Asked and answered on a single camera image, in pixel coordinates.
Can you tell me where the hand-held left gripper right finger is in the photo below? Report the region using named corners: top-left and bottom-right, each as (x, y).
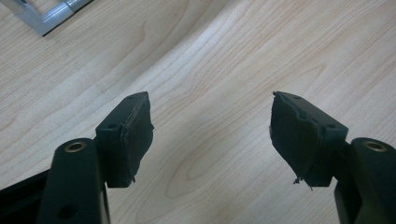
top-left (268, 91), bottom-right (349, 191)

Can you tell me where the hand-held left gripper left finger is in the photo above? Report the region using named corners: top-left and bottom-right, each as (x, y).
top-left (94, 91), bottom-right (155, 189)

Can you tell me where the grey metal shoe rack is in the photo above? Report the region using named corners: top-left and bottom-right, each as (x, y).
top-left (0, 0), bottom-right (94, 37)

